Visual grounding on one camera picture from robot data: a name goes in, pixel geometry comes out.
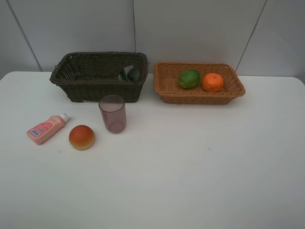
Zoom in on round bread bun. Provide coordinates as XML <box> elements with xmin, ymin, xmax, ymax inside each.
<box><xmin>69</xmin><ymin>125</ymin><xmax>95</xmax><ymax>150</ymax></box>

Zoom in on dark brown wicker basket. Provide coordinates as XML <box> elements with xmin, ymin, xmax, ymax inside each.
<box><xmin>50</xmin><ymin>52</ymin><xmax>148</xmax><ymax>103</ymax></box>

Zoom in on green lime fruit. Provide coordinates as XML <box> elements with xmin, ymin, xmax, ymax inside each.
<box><xmin>178</xmin><ymin>69</ymin><xmax>201</xmax><ymax>89</ymax></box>

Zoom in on translucent purple plastic cup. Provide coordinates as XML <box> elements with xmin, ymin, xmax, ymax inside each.
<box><xmin>99</xmin><ymin>95</ymin><xmax>127</xmax><ymax>134</ymax></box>

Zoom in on black pump bottle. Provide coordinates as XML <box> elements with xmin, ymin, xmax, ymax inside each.
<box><xmin>118</xmin><ymin>65</ymin><xmax>140</xmax><ymax>83</ymax></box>

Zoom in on light orange wicker basket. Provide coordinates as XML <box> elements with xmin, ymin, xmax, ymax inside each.
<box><xmin>153</xmin><ymin>62</ymin><xmax>245</xmax><ymax>105</ymax></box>

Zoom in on pink lotion bottle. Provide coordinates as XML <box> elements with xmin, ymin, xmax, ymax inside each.
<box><xmin>26</xmin><ymin>114</ymin><xmax>69</xmax><ymax>145</ymax></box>

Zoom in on orange tangerine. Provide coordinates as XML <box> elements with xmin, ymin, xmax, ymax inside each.
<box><xmin>202</xmin><ymin>73</ymin><xmax>224</xmax><ymax>92</ymax></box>

